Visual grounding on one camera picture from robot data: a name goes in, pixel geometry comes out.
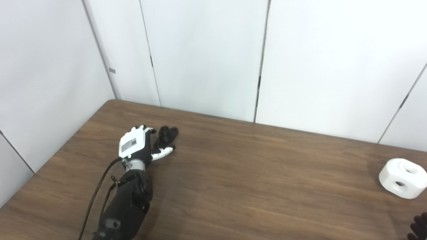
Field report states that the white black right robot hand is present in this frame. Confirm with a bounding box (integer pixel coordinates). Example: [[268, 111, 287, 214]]
[[407, 212, 427, 240]]

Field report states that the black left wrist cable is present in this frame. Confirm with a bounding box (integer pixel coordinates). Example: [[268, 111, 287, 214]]
[[78, 157, 124, 240]]

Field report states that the black flanged holder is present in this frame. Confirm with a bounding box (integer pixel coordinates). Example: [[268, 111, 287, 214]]
[[153, 126, 179, 150]]

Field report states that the round white piece with holes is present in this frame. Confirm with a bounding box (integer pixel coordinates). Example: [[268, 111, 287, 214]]
[[379, 158, 427, 200]]

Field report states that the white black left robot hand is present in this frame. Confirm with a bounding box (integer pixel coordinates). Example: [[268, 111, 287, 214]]
[[118, 125, 176, 164]]

